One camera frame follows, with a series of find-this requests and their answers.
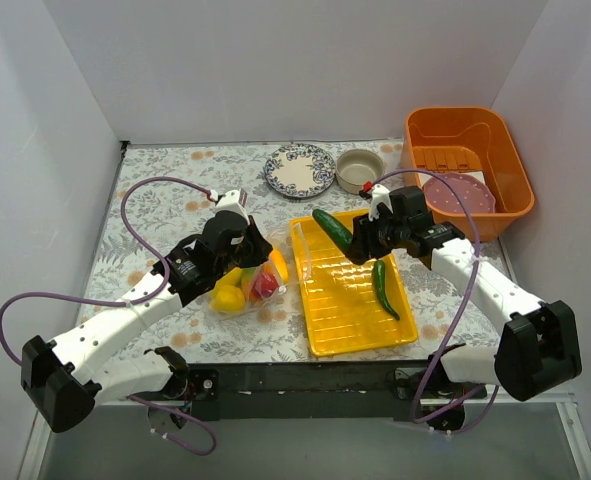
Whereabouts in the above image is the green cucumber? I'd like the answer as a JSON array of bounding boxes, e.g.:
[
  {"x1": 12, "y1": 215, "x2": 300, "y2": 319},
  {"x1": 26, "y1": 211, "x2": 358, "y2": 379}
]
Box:
[{"x1": 312, "y1": 209, "x2": 353, "y2": 254}]

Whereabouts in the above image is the green red mango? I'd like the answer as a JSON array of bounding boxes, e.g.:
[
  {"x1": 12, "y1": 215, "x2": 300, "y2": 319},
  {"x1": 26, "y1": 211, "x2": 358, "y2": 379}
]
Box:
[{"x1": 240, "y1": 267, "x2": 258, "y2": 302}]

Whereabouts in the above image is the green chili pepper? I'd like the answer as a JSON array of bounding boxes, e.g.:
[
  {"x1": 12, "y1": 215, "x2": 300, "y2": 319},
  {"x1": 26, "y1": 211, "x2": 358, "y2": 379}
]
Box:
[{"x1": 372, "y1": 259, "x2": 400, "y2": 321}]

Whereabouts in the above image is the red pomegranate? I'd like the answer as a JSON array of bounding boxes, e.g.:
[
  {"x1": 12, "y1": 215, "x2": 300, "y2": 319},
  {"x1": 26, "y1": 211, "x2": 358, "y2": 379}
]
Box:
[{"x1": 253, "y1": 272, "x2": 280, "y2": 300}]

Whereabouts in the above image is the clear zip top bag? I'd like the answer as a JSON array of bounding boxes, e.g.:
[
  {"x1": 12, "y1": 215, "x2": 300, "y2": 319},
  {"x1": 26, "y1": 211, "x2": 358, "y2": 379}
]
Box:
[{"x1": 204, "y1": 221, "x2": 304, "y2": 319}]

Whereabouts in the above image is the yellow pear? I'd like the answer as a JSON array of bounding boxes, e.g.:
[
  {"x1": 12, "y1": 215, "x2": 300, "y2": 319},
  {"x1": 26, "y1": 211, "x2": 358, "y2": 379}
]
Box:
[{"x1": 210, "y1": 285, "x2": 246, "y2": 313}]

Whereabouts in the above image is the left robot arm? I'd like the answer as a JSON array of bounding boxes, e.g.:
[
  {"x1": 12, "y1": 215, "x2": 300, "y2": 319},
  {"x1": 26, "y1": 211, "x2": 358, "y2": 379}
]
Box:
[{"x1": 20, "y1": 211, "x2": 272, "y2": 433}]

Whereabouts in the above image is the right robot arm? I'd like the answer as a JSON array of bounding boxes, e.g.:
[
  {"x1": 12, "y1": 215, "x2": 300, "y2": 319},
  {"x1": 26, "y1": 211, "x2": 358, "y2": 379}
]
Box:
[{"x1": 345, "y1": 183, "x2": 582, "y2": 401}]

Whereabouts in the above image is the beige ceramic bowl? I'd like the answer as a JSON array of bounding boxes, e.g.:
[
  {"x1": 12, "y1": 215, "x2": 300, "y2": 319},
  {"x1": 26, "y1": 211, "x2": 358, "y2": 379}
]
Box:
[{"x1": 336, "y1": 149, "x2": 385, "y2": 194}]

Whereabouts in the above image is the yellow plastic tray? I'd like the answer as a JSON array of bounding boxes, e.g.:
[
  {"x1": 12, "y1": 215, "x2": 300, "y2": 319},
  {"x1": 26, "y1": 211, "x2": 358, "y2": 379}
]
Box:
[{"x1": 289, "y1": 216, "x2": 418, "y2": 357}]

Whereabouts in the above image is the floral tablecloth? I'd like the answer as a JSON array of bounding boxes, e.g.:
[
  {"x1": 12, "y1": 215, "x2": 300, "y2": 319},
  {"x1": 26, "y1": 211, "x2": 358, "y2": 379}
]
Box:
[{"x1": 86, "y1": 144, "x2": 499, "y2": 363}]

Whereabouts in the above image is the blue floral plate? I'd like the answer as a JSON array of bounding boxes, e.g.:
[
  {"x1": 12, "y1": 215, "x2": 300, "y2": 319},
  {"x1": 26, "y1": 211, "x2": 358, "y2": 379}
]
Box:
[{"x1": 264, "y1": 143, "x2": 336, "y2": 199}]

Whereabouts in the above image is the pink dotted plate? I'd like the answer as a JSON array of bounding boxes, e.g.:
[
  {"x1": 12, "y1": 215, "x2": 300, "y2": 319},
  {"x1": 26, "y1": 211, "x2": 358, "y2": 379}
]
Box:
[{"x1": 422, "y1": 171, "x2": 496, "y2": 214}]

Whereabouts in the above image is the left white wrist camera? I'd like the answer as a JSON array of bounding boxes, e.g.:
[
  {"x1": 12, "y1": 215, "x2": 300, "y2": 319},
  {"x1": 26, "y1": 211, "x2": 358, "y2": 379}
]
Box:
[{"x1": 214, "y1": 188, "x2": 249, "y2": 220}]

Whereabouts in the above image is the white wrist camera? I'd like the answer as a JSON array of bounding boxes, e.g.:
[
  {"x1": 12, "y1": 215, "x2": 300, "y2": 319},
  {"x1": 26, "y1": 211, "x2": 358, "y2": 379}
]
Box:
[
  {"x1": 360, "y1": 182, "x2": 393, "y2": 222},
  {"x1": 214, "y1": 188, "x2": 249, "y2": 220}
]

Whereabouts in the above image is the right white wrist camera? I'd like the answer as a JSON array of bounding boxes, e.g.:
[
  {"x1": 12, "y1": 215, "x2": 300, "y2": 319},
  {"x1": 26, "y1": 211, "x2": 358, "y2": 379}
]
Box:
[{"x1": 360, "y1": 182, "x2": 393, "y2": 222}]

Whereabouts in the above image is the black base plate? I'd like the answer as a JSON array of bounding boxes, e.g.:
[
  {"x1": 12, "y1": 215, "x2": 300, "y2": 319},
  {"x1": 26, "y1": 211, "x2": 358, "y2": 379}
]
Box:
[{"x1": 128, "y1": 360, "x2": 489, "y2": 424}]

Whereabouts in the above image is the aluminium rail frame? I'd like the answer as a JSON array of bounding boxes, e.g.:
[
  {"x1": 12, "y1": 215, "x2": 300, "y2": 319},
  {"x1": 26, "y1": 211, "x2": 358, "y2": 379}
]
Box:
[{"x1": 20, "y1": 387, "x2": 591, "y2": 479}]

